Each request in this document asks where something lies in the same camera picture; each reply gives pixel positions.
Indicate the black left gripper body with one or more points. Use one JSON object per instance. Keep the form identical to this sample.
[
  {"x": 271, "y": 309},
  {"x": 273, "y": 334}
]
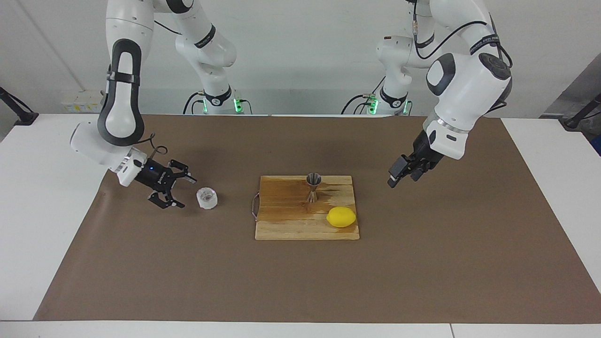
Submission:
[{"x": 425, "y": 152}]

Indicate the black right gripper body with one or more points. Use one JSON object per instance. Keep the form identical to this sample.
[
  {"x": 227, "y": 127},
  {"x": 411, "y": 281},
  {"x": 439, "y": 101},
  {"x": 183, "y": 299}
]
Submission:
[{"x": 152, "y": 176}]

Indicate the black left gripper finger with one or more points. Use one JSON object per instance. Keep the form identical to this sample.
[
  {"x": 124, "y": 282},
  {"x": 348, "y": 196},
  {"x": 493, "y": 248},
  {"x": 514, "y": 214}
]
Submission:
[
  {"x": 417, "y": 173},
  {"x": 397, "y": 172}
]

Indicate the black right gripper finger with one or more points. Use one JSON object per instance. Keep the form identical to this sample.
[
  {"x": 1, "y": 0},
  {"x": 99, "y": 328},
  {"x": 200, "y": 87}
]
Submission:
[
  {"x": 181, "y": 171},
  {"x": 165, "y": 201}
]

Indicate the steel double jigger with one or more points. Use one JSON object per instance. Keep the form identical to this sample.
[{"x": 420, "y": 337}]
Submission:
[{"x": 313, "y": 185}]

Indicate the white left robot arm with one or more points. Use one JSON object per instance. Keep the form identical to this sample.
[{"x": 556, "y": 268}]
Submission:
[{"x": 469, "y": 94}]

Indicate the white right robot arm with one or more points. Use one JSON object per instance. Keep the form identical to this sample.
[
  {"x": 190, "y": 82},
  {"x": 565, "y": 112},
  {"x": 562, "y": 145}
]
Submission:
[{"x": 119, "y": 108}]

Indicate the yellow lemon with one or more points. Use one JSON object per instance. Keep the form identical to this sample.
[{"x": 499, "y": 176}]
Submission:
[{"x": 341, "y": 217}]

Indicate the brown table mat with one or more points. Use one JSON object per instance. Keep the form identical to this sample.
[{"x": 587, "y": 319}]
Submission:
[{"x": 188, "y": 281}]

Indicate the white power strip box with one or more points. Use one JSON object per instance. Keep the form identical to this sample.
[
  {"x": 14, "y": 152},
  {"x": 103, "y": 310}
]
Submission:
[{"x": 82, "y": 102}]

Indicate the blue object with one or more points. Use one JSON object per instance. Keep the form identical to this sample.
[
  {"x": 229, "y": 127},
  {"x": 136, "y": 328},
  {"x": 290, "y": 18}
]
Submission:
[{"x": 597, "y": 145}]

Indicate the black clamp post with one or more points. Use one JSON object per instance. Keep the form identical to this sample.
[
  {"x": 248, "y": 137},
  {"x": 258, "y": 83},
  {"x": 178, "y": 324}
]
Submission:
[
  {"x": 582, "y": 112},
  {"x": 16, "y": 110}
]

